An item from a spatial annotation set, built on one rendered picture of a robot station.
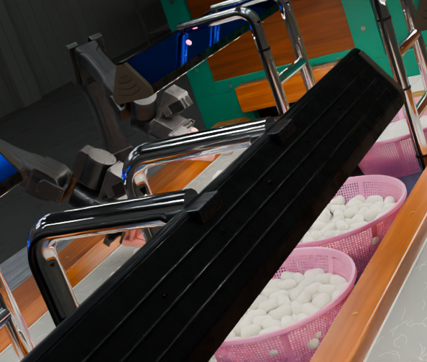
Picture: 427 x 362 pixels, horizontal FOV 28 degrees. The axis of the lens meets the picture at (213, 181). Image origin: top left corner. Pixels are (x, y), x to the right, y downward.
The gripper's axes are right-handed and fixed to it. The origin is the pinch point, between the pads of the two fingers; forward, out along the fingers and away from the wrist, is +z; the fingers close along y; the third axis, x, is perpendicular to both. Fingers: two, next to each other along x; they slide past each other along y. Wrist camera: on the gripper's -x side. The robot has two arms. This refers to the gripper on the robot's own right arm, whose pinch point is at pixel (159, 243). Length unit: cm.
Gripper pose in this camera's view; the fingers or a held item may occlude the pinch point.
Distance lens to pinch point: 166.4
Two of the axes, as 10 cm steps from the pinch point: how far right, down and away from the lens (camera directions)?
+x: -3.1, 7.7, 5.6
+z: 8.4, 5.0, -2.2
